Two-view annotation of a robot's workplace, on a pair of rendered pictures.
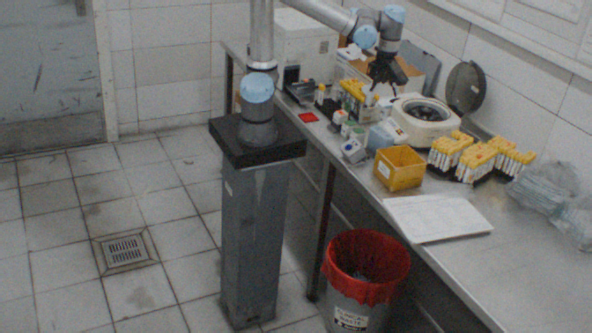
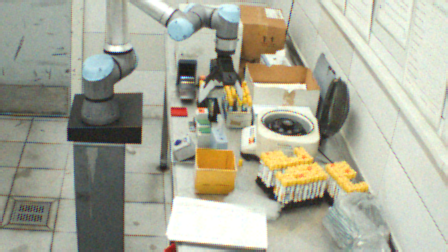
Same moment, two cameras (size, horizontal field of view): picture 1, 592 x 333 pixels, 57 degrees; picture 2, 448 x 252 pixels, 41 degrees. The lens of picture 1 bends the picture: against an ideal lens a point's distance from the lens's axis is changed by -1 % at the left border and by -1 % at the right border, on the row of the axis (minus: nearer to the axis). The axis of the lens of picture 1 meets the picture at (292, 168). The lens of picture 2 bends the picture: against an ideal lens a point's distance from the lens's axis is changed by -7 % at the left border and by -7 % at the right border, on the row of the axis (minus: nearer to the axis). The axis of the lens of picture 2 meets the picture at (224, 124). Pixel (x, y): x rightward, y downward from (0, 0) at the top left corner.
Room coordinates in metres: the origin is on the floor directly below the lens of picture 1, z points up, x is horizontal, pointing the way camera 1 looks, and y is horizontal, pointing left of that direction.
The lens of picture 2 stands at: (-0.05, -1.04, 2.10)
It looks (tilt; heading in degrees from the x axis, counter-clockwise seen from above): 28 degrees down; 21
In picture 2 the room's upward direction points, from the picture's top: 7 degrees clockwise
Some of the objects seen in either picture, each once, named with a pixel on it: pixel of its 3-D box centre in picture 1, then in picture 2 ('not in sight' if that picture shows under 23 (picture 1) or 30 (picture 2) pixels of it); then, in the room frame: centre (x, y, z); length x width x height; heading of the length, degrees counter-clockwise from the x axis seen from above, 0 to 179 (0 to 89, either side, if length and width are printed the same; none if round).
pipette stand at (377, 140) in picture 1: (380, 143); (218, 146); (1.82, -0.32, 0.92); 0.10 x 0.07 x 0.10; 36
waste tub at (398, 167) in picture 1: (399, 167); (214, 171); (1.66, -0.38, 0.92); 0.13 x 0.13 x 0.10; 27
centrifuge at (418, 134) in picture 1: (419, 122); (281, 136); (2.00, -0.50, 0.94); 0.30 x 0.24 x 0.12; 111
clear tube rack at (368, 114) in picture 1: (357, 104); (235, 108); (2.16, -0.25, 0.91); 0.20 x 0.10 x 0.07; 30
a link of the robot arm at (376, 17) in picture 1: (364, 21); (199, 17); (1.85, -0.19, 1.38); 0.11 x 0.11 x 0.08; 89
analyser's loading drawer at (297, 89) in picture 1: (297, 88); (187, 82); (2.25, 0.01, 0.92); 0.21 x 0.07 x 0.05; 30
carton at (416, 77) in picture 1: (382, 81); (280, 91); (2.35, -0.38, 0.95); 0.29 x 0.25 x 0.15; 120
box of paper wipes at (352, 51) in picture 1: (353, 55); (278, 62); (2.67, -0.26, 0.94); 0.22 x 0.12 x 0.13; 34
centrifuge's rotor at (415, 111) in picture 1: (424, 116); (286, 130); (2.01, -0.52, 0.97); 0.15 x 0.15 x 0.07
